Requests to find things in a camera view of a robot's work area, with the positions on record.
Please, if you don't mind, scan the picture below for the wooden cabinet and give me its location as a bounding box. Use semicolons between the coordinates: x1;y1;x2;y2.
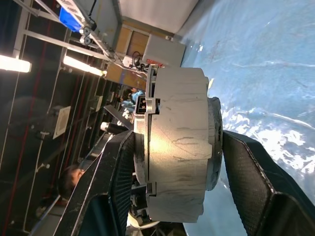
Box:
105;23;151;91

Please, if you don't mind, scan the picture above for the white backdrop board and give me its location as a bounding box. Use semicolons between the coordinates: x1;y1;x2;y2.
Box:
117;0;200;34

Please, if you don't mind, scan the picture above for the round motor housing lid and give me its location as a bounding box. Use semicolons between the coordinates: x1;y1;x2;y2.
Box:
132;64;162;222

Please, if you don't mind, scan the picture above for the blue bin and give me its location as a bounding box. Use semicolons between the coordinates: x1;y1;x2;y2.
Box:
58;4;84;33

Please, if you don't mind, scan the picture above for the aluminium frame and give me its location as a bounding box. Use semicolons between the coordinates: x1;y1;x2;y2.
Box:
12;0;119;63

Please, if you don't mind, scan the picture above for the blue plastic table sheet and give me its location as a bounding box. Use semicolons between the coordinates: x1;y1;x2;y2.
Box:
177;0;315;236

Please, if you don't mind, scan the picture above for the white equipment box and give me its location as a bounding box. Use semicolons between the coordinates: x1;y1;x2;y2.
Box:
142;33;187;69

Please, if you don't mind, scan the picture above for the dark-haired person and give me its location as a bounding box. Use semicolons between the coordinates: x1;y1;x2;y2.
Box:
57;164;86;200

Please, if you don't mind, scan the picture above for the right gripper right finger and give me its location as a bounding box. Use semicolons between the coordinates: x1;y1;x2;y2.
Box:
222;130;315;236

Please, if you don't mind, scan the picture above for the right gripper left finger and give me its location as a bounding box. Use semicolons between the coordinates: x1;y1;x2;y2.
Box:
60;129;135;236

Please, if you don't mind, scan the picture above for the white paper sign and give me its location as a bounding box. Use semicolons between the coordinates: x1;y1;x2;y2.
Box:
52;105;72;140

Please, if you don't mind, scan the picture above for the long ceiling light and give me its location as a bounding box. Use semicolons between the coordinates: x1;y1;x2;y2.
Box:
63;55;108;77
0;54;33;74

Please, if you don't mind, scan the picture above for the grey motor housing base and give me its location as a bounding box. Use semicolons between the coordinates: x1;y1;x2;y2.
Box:
146;66;224;224

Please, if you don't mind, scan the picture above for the person in blue shirt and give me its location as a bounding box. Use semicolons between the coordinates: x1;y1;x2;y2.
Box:
120;87;146;107

